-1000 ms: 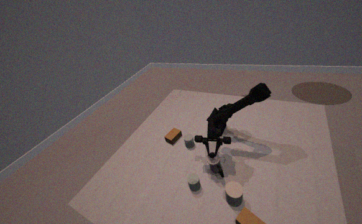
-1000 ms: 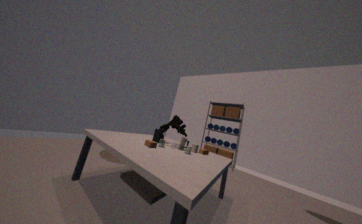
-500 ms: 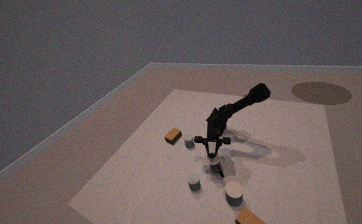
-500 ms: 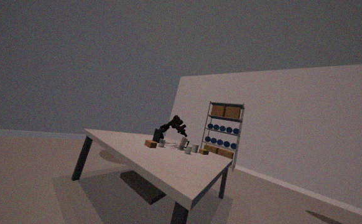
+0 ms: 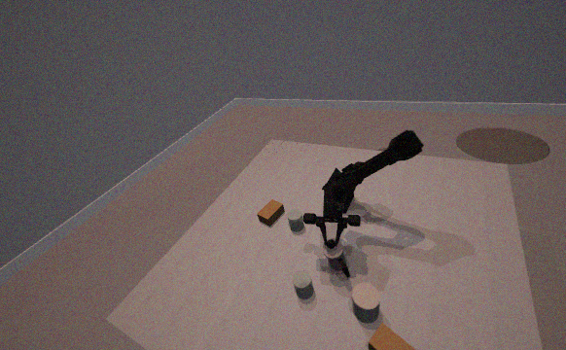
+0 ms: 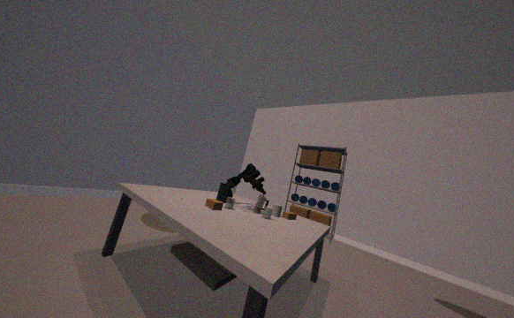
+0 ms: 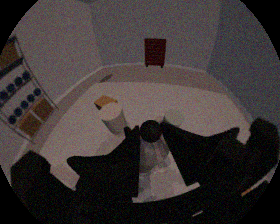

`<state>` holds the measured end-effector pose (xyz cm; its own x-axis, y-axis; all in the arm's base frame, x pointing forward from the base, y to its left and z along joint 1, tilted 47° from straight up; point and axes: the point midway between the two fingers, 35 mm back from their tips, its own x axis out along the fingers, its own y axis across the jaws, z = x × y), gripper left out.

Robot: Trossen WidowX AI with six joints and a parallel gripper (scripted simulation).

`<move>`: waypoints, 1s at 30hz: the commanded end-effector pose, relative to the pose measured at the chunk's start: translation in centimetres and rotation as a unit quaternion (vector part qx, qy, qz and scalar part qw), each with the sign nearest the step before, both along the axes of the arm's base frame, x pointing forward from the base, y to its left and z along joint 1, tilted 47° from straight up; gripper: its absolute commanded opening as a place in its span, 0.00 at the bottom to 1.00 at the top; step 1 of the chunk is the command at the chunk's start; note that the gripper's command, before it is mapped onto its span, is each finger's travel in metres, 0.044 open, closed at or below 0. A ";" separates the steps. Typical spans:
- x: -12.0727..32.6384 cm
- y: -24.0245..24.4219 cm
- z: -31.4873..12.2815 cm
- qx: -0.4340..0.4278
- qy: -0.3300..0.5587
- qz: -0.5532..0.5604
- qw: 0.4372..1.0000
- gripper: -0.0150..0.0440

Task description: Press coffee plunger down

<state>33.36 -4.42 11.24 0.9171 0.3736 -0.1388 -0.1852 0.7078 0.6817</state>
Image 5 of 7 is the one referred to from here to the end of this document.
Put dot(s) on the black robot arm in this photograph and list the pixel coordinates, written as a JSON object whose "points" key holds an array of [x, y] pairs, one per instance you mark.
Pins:
{"points": [[404, 146]]}

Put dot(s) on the glass french press with black knob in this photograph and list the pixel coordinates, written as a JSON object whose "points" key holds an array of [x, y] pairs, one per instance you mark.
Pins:
{"points": [[337, 262]]}

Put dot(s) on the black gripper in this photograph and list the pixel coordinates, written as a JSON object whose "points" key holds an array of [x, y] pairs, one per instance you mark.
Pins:
{"points": [[352, 220]]}

